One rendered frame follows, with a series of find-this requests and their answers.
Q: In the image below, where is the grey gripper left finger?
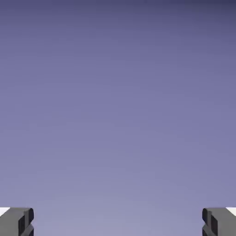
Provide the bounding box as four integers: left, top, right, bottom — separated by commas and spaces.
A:
0, 206, 35, 236

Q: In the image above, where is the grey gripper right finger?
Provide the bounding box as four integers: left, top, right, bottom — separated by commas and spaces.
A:
202, 206, 236, 236

